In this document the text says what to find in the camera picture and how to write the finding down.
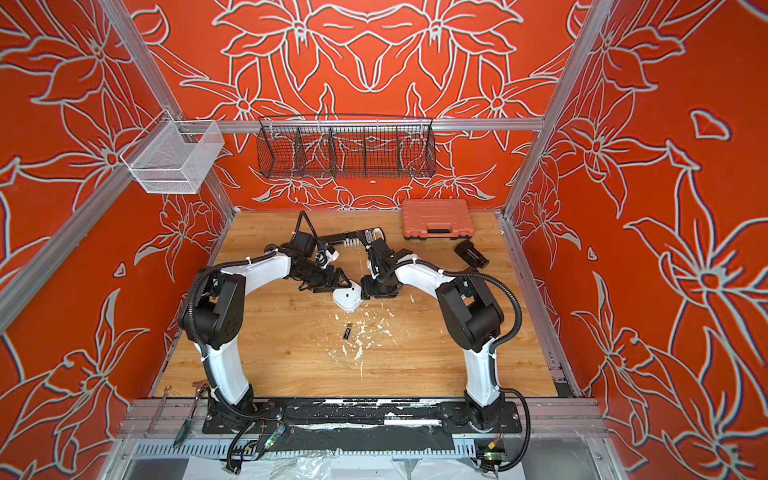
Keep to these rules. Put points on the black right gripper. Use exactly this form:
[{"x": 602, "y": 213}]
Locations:
[{"x": 372, "y": 285}]

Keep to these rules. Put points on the red plastic tool case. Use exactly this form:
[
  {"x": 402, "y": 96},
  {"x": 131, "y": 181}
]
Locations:
[{"x": 436, "y": 218}]

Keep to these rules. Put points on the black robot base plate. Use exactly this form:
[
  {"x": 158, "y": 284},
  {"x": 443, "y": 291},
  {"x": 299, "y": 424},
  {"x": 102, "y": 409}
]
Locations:
[{"x": 360, "y": 415}]

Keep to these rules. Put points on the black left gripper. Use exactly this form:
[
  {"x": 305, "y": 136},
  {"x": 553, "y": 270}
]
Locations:
[{"x": 329, "y": 283}]

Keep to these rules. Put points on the black wire wall basket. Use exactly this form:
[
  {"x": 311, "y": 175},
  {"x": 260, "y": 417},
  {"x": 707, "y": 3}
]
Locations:
[{"x": 352, "y": 147}]

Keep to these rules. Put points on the black small vise clamp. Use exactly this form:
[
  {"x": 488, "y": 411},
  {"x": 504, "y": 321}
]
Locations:
[{"x": 467, "y": 251}]

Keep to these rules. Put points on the metal wrench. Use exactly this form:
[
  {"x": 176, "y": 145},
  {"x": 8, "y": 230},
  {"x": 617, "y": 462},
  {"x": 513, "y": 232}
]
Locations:
[{"x": 157, "y": 413}]

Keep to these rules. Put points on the clear plastic bag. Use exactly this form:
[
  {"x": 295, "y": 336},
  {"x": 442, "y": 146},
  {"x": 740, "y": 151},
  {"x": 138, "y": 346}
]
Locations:
[{"x": 312, "y": 467}]

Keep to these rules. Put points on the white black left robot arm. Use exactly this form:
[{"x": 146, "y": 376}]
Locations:
[{"x": 215, "y": 314}]

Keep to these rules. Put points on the white alarm clock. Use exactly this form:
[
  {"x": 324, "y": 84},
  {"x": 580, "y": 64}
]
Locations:
[{"x": 348, "y": 299}]

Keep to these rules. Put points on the white wire wall basket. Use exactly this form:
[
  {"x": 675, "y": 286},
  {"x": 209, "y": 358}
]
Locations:
[{"x": 166, "y": 159}]

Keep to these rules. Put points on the green handled screwdriver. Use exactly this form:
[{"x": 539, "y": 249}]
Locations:
[{"x": 201, "y": 388}]

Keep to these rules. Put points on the black white screwdriver bit holder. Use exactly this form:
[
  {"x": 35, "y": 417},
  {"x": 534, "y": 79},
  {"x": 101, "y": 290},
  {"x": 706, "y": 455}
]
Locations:
[{"x": 355, "y": 238}]

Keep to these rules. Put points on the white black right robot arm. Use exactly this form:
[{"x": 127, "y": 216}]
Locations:
[{"x": 480, "y": 314}]

